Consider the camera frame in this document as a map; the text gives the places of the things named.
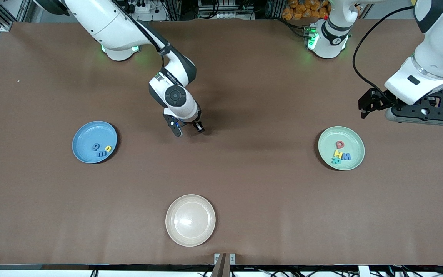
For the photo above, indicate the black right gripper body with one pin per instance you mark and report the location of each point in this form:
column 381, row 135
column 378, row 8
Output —
column 198, row 125

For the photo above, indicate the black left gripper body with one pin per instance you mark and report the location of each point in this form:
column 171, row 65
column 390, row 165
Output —
column 377, row 99

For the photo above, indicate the red letter Q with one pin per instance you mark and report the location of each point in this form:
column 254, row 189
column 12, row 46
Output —
column 339, row 144

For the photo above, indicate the blue letter W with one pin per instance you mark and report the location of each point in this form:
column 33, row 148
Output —
column 346, row 156

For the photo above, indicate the yellow letter H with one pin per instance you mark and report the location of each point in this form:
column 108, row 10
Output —
column 337, row 153

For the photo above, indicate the teal letter R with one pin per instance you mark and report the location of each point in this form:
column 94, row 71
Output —
column 335, row 161

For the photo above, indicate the yellow letter u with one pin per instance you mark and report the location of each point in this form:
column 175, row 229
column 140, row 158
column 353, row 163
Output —
column 108, row 148

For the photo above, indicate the blue letter m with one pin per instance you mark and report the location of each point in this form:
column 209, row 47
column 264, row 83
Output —
column 101, row 154

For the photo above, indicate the blue lowercase letter q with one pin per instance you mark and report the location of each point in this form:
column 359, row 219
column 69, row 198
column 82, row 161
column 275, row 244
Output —
column 96, row 146

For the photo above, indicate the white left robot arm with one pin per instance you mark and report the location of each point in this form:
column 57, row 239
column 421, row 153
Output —
column 433, row 57

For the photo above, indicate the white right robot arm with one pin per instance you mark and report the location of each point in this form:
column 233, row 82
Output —
column 117, row 27

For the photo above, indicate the green plate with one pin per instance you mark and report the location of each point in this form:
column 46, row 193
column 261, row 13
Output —
column 350, row 140

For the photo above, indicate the beige plate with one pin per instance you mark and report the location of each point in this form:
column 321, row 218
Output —
column 190, row 220

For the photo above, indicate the blue plate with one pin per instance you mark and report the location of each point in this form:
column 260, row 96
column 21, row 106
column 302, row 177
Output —
column 90, row 136

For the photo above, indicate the orange bagged items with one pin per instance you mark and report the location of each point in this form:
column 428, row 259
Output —
column 302, row 7

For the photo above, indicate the brown table cover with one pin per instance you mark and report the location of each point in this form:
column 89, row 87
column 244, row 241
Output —
column 283, row 215

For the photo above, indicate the black control box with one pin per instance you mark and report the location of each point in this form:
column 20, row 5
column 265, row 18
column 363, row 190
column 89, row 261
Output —
column 225, row 7

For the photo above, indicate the white power strip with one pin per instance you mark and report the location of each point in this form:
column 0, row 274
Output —
column 139, row 7

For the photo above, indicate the grey metal bracket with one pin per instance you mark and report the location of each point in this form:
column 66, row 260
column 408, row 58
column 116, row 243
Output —
column 224, row 263

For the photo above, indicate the black table edge rail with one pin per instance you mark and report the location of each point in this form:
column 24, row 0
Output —
column 52, row 266

